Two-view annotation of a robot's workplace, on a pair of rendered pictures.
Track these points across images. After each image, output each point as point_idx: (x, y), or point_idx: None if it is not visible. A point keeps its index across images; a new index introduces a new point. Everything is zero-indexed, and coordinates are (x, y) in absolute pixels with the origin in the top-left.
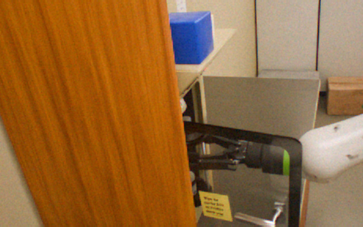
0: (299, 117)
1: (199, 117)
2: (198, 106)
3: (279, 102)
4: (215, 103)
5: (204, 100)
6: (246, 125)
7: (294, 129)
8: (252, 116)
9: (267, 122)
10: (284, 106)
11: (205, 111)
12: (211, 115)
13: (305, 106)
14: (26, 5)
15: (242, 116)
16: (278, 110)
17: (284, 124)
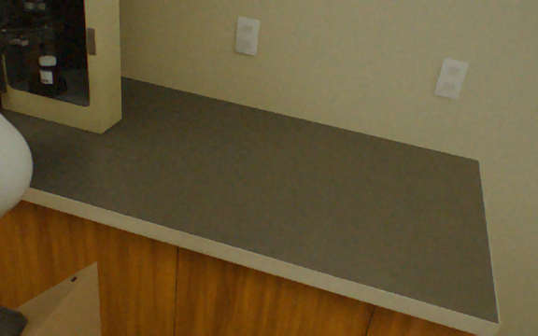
0: (277, 239)
1: (101, 31)
2: (100, 14)
3: (346, 228)
4: (346, 160)
5: (92, 7)
6: (257, 177)
7: (228, 222)
8: (290, 188)
9: (262, 199)
10: (331, 231)
11: (92, 21)
12: (301, 151)
13: (329, 259)
14: None
15: (292, 179)
16: (310, 219)
17: (249, 216)
